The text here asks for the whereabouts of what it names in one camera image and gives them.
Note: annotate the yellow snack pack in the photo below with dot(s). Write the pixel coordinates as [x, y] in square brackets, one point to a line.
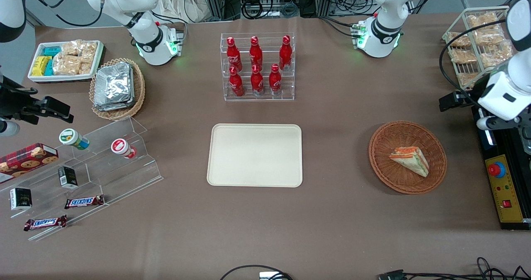
[40, 65]

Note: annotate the clear acrylic bottle rack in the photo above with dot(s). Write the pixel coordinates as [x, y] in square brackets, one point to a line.
[265, 99]

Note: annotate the red-lidded cup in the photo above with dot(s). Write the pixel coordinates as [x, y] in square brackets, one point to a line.
[122, 147]

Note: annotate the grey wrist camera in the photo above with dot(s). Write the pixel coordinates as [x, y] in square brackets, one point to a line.
[484, 123]
[8, 128]

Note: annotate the green-lidded cup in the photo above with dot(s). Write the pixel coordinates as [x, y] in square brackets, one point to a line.
[72, 138]

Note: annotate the small black box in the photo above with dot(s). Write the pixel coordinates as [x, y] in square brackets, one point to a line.
[20, 198]
[67, 177]

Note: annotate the round brown wicker basket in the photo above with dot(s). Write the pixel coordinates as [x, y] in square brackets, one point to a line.
[390, 176]

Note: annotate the clear-wrapped cracker packet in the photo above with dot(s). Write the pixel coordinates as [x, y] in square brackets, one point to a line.
[66, 65]
[88, 49]
[466, 79]
[481, 20]
[495, 54]
[463, 57]
[488, 37]
[458, 40]
[86, 66]
[71, 47]

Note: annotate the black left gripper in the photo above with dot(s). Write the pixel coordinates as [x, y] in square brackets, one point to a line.
[474, 94]

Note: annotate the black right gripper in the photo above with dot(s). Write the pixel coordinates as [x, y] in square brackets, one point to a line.
[12, 101]

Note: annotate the red cola bottle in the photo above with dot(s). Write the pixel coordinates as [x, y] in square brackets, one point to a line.
[236, 84]
[257, 83]
[256, 54]
[275, 81]
[234, 56]
[285, 54]

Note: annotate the beige plastic serving tray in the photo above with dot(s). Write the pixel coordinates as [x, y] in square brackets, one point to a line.
[255, 155]

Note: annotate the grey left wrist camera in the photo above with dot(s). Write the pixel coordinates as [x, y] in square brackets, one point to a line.
[484, 123]

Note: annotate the Snickers chocolate bar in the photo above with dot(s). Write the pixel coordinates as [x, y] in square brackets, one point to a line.
[84, 202]
[45, 222]

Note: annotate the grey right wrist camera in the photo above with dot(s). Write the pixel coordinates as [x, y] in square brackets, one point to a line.
[8, 128]

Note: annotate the red plaid cookie box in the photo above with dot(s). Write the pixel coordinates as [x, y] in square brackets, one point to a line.
[25, 159]

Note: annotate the red rocker switch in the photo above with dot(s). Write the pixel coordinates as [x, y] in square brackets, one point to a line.
[507, 203]

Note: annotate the clear acrylic step display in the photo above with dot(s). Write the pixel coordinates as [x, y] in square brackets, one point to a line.
[103, 176]

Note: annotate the red emergency stop button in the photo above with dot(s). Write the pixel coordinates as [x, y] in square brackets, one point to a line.
[496, 170]

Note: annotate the small white device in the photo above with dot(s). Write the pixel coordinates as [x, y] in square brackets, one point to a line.
[270, 276]

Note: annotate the silver foil packet stack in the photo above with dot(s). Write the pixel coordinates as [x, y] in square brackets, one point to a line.
[113, 85]

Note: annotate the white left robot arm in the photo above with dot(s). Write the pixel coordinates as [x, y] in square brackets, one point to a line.
[386, 6]

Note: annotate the teal snack pack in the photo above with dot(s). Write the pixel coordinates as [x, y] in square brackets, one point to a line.
[49, 67]
[52, 51]

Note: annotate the oval tan wicker basket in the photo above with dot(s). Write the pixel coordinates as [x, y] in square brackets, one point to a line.
[139, 93]

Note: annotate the black yellow control box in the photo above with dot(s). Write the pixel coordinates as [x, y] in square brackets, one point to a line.
[508, 188]

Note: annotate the triangle sandwich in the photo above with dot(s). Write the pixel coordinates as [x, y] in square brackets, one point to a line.
[411, 160]

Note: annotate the beige cloth bag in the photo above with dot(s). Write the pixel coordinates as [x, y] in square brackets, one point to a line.
[182, 4]

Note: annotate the white rectangular snack bin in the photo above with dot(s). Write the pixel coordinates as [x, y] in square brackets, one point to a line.
[35, 78]

